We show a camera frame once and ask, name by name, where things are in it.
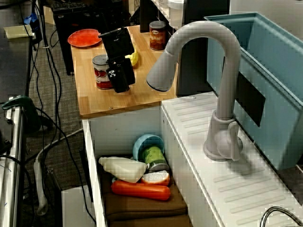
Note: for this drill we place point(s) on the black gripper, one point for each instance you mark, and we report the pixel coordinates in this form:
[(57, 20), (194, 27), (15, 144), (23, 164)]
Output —
[(118, 43)]

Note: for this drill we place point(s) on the yellow toy corn cob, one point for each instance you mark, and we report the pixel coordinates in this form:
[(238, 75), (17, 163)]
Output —
[(134, 59)]

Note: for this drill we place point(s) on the tomato soup can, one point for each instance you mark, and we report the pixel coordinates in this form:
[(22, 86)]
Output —
[(100, 76)]

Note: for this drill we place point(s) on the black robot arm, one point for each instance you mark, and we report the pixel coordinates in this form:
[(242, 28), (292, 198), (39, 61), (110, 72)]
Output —
[(109, 19)]

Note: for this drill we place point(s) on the orange beans can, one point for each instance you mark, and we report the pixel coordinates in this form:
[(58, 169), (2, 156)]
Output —
[(157, 35)]

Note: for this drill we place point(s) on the red plate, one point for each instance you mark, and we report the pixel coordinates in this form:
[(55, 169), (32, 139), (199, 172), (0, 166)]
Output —
[(82, 37)]

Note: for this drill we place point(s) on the light blue bowl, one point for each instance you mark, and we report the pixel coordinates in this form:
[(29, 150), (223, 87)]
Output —
[(139, 144)]

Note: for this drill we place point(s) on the black upright board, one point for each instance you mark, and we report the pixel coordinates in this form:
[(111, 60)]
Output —
[(198, 59)]

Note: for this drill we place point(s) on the black equipment case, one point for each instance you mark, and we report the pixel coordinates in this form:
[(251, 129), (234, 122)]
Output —
[(71, 19)]

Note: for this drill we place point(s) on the clear jar white lid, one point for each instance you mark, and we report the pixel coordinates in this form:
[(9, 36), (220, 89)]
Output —
[(176, 14)]

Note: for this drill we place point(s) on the green glass jar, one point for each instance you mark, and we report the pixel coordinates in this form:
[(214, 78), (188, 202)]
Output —
[(154, 156)]

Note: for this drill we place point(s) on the white cup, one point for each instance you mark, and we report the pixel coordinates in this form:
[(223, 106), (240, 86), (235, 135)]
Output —
[(125, 169)]

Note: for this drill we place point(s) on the green clamp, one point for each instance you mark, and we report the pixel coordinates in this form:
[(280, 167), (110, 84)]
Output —
[(26, 104)]

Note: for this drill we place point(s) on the grey toy faucet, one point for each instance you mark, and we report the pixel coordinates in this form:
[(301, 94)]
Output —
[(227, 71)]

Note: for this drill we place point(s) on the red and white bowl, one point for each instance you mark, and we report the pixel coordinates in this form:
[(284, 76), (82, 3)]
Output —
[(156, 177)]

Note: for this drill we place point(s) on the yellow sticky note pad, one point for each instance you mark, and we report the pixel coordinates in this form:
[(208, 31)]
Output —
[(17, 32)]

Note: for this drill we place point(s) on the orange toy carrot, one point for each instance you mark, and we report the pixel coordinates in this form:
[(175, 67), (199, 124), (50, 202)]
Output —
[(142, 190)]

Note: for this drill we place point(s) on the brown folded cloth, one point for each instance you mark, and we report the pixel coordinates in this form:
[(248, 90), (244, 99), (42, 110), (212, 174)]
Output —
[(142, 210)]

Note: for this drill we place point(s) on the white power strip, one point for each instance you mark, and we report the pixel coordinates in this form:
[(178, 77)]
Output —
[(39, 184)]

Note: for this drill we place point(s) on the white cabinet panel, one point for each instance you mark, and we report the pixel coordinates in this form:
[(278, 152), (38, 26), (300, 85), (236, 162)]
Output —
[(75, 208)]

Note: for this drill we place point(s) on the teal plastic bin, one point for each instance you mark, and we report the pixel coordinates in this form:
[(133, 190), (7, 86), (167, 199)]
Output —
[(272, 71)]

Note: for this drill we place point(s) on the white toy sink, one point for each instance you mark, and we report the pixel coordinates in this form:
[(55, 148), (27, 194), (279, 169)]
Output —
[(236, 189)]

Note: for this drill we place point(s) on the steel cooking pot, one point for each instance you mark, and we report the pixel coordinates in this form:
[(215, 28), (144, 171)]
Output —
[(270, 212)]

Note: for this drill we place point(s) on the metal table frame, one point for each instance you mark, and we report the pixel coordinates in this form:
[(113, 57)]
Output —
[(14, 153)]

